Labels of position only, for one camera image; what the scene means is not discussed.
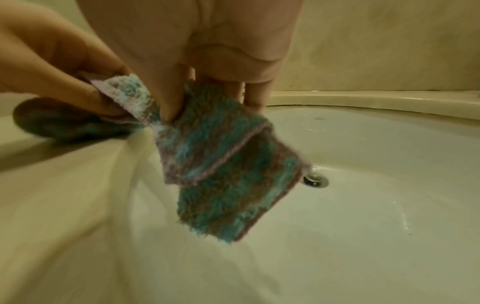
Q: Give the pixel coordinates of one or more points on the person's right hand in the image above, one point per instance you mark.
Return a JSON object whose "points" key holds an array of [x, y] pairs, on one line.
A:
{"points": [[210, 32]]}

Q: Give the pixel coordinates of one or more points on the person's left hand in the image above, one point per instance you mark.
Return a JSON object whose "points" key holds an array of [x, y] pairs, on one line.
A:
{"points": [[45, 56]]}

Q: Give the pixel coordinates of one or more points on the teal and brown fluffy cloth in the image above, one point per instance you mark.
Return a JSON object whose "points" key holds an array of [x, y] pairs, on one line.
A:
{"points": [[225, 166]]}

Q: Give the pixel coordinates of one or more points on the chrome sink overflow hole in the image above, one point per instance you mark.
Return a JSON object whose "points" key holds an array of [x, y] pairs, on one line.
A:
{"points": [[316, 180]]}

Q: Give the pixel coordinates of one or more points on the white ceramic sink basin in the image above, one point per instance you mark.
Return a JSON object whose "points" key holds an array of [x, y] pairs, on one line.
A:
{"points": [[356, 237]]}

